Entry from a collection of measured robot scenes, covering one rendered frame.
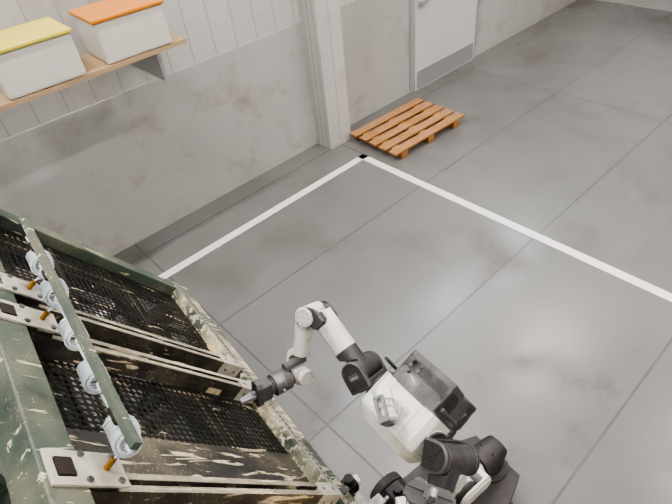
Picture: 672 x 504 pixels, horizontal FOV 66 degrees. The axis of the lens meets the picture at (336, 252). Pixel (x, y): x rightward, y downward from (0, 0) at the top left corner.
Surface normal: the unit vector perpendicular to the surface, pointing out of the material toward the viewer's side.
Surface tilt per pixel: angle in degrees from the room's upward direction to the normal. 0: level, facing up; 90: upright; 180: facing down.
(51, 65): 90
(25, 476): 34
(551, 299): 0
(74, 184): 90
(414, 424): 23
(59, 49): 90
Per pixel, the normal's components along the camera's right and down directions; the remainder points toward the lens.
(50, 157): 0.68, 0.44
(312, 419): -0.10, -0.75
